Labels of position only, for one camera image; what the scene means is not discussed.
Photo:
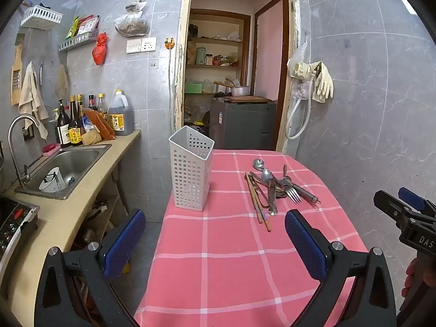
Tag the red seasoning packet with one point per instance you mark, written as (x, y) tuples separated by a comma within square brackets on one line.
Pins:
[(88, 25)]

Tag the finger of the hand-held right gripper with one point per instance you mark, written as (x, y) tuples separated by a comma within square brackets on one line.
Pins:
[(412, 196), (386, 201)]

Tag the metal pot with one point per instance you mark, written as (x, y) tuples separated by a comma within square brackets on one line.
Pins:
[(240, 91)]

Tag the clear sauce bottle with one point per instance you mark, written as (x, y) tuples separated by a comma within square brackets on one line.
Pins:
[(102, 107)]

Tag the black control panel appliance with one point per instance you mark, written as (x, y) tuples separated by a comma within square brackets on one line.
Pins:
[(13, 224)]

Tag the wooden grater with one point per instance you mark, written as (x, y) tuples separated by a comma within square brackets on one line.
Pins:
[(16, 75)]

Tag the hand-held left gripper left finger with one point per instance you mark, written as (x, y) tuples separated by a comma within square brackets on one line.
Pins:
[(122, 242)]

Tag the white cup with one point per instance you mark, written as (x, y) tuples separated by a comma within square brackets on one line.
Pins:
[(52, 180)]

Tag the green thermos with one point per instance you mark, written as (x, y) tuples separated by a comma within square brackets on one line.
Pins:
[(201, 56)]

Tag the pink door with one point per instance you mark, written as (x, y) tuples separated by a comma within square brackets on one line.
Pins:
[(269, 51)]

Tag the small steel spoon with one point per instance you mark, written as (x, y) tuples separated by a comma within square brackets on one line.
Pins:
[(259, 164)]

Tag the steel fork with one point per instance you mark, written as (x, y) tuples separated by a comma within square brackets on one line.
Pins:
[(293, 196)]

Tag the white wall switch panel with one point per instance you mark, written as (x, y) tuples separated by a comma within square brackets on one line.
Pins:
[(141, 45)]

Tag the white wall basket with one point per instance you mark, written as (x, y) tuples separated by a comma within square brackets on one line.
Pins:
[(41, 15)]

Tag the wooden storage shelf unit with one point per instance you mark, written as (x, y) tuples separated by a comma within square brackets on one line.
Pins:
[(218, 70)]

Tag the person's right hand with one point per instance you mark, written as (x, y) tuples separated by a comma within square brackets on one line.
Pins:
[(414, 279)]

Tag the green seasoning packet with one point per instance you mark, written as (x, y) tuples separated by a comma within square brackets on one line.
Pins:
[(72, 29)]

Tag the hanging tan cloth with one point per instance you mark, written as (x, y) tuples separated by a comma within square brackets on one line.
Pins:
[(62, 83)]

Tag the red plastic bag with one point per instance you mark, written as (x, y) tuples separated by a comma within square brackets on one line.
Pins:
[(99, 49)]

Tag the pink sponge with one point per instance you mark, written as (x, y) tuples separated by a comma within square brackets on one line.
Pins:
[(51, 148)]

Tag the steel faucet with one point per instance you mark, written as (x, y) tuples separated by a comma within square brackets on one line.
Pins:
[(15, 136)]

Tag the orange snack packet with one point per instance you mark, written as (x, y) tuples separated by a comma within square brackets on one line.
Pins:
[(100, 124)]

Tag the dark pump sauce bottle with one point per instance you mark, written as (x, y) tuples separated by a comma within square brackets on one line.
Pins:
[(63, 127)]

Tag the clear bag of dried goods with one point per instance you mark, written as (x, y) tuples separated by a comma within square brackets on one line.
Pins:
[(131, 24)]

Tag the black wall socket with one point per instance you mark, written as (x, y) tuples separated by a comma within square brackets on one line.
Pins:
[(28, 132)]

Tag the large steel spoon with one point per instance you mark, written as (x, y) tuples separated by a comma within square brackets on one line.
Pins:
[(266, 176)]

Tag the beige rubber gloves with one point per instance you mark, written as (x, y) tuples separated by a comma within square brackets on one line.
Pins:
[(322, 81)]

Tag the small dark sauce bottle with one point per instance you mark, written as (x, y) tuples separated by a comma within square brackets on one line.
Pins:
[(92, 104)]

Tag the slim dark sauce bottle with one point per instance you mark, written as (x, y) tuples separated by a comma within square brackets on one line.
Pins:
[(80, 105)]

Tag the pink checked tablecloth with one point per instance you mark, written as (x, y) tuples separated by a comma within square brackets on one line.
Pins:
[(221, 262)]

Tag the wooden cutting board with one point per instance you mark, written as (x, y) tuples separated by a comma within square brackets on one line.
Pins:
[(250, 99)]

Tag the yellow label sauce bottle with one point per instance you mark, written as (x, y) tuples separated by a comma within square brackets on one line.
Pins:
[(75, 126)]

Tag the small white wall outlet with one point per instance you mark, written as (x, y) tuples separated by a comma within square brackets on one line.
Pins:
[(154, 64)]

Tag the worn wooden door frame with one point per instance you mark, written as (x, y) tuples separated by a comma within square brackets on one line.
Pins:
[(180, 58)]

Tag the yellowish plastic bag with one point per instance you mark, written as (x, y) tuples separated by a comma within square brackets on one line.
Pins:
[(91, 138)]

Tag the grey wall shelf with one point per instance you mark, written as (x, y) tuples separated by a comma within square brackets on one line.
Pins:
[(76, 42)]

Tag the orange plug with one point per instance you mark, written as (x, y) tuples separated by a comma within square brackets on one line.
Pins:
[(169, 43)]

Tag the white perforated utensil basket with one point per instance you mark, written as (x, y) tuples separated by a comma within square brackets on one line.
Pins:
[(190, 173)]

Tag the hanging metal tool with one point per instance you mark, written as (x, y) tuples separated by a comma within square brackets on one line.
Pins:
[(41, 75)]

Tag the stainless steel sink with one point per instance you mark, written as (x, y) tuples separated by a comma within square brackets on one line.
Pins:
[(71, 165)]

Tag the grey cabinet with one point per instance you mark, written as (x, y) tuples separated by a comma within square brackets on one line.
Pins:
[(242, 126)]

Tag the green box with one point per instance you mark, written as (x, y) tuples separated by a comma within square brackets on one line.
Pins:
[(193, 88)]

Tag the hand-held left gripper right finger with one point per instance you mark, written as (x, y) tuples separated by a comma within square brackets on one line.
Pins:
[(305, 245)]

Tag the wooden chopstick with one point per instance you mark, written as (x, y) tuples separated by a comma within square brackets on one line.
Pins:
[(255, 201), (264, 216)]

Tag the large dark vinegar jug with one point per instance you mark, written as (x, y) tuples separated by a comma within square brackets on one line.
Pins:
[(121, 115)]

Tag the beige dish towel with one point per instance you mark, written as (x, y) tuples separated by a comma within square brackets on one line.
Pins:
[(32, 98)]

